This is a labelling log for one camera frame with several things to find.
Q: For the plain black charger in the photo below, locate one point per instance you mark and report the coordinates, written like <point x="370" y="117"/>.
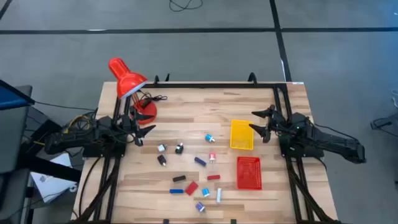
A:
<point x="161" y="159"/>

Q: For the dark blue digital clock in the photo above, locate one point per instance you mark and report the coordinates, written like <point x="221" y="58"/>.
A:
<point x="200" y="161"/>

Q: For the purple and white charger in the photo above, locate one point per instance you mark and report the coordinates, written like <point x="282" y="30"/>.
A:
<point x="200" y="207"/>

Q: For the wide red digital clock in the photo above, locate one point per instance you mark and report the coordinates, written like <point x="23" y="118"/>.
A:
<point x="191" y="188"/>

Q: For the black charger with white label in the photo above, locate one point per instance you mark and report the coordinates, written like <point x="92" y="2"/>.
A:
<point x="179" y="149"/>

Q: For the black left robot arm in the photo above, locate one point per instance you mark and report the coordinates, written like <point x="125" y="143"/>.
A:
<point x="68" y="141"/>

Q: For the slim red digital clock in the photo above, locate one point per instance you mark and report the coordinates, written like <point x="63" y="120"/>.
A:
<point x="213" y="177"/>

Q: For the red plastic basket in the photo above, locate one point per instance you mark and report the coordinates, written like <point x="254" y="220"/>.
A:
<point x="248" y="172"/>

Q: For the bright blue digital clock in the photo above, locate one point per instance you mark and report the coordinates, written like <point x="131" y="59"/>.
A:
<point x="176" y="191"/>

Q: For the black metal table frame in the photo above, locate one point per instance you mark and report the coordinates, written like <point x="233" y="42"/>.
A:
<point x="217" y="85"/>

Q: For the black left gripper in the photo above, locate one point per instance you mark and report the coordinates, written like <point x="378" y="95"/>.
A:
<point x="130" y="124"/>

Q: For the red desk lamp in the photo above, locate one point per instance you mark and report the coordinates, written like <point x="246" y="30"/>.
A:
<point x="127" y="81"/>

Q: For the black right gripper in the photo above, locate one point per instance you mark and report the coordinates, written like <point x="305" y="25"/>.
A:
<point x="278" y="126"/>

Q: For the yellow plastic basket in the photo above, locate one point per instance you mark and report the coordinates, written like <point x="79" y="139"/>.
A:
<point x="242" y="135"/>

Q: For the white digital clock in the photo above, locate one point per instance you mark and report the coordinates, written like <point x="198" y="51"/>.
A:
<point x="219" y="195"/>

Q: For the white paper sheet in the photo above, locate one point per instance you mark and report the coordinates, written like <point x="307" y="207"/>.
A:
<point x="53" y="186"/>

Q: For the black digital clock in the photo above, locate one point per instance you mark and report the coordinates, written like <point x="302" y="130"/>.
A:
<point x="179" y="178"/>

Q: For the blue computer screen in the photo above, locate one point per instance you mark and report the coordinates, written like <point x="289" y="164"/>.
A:
<point x="12" y="98"/>

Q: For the black metal stand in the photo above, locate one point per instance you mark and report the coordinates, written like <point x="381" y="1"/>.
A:
<point x="56" y="169"/>

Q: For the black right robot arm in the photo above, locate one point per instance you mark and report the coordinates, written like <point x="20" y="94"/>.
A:
<point x="326" y="140"/>

